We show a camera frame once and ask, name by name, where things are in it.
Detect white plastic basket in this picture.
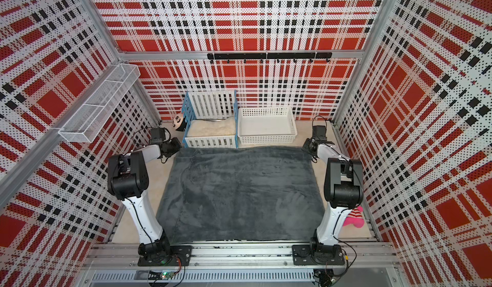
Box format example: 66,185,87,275
237,106,297,145

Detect grey zebra plush pillowcase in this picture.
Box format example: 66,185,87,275
156,146,325,244

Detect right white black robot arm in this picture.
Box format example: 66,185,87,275
302,137,363,261

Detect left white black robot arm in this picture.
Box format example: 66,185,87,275
107,138,181,262

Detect panda plush toy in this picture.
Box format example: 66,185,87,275
172,113,187,132

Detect blue white toy crib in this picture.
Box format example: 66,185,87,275
182,91,238,148

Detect white pink plush doll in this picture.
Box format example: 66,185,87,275
343,206,365,229

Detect green circuit board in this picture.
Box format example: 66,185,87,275
148,271,176,281

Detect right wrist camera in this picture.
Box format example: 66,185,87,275
312,125,327,139

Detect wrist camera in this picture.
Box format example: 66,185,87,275
149,127,167,145
312,125,327,139

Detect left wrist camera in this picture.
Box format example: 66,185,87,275
149,127,167,145

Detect white wire mesh shelf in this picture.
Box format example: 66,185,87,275
58,63,140,143

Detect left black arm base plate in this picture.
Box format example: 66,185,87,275
137,243,193,267

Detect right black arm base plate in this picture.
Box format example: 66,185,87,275
292,245,346,266

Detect black hook rail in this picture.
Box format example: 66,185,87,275
207,51,333,61

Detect aluminium mounting rail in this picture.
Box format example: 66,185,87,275
76,240,406,286

